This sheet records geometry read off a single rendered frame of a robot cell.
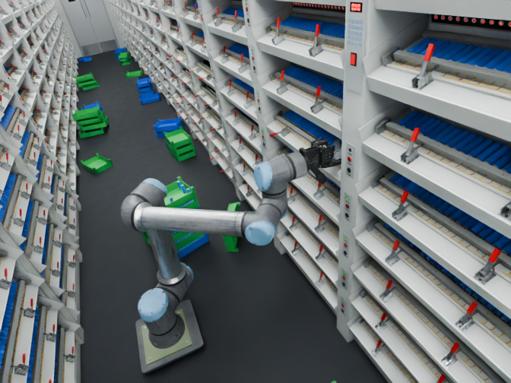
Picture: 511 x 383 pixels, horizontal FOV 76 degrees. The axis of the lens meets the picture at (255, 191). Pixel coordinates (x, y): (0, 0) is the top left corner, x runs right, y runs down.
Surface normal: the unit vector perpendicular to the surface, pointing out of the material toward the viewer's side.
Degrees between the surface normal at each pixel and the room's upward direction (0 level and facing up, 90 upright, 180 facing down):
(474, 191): 19
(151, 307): 5
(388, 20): 90
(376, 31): 90
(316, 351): 0
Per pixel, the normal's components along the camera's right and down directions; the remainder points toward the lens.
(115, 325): -0.13, -0.80
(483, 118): -0.81, 0.58
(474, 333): -0.41, -0.65
